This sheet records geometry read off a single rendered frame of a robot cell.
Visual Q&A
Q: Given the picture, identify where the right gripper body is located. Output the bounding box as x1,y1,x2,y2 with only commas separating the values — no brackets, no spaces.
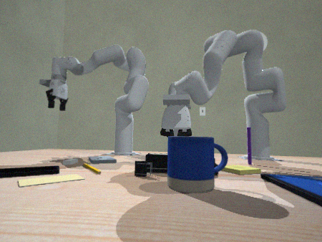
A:
49,79,67,100

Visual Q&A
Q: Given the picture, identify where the yellow pencil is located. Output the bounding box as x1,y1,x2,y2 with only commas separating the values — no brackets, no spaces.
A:
83,163,101,174

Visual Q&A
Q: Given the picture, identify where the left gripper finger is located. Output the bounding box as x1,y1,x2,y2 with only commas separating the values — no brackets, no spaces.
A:
177,129,192,136
160,128,174,137

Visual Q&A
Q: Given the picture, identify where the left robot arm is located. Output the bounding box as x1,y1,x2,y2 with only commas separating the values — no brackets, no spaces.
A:
163,30,286,160

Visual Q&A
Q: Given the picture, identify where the black rectangular slab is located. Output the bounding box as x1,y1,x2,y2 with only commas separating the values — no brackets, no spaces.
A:
0,165,59,178

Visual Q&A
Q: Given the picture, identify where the yellow sticky note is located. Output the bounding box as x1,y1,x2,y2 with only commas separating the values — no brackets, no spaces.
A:
223,165,261,174

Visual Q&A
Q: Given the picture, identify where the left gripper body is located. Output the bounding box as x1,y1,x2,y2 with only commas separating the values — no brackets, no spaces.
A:
162,105,191,136

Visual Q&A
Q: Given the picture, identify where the blue mug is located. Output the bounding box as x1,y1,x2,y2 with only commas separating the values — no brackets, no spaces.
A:
167,136,228,193

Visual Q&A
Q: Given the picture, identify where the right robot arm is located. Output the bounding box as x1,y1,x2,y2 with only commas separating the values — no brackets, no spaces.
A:
52,44,149,155

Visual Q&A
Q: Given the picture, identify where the blue notebook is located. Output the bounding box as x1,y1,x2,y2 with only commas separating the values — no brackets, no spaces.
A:
260,174,322,206

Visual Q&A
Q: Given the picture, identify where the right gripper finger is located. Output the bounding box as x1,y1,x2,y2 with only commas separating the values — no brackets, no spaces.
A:
46,89,56,108
59,99,68,111

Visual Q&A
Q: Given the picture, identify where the black binder clip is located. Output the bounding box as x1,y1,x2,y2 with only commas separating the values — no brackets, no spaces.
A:
135,161,151,177

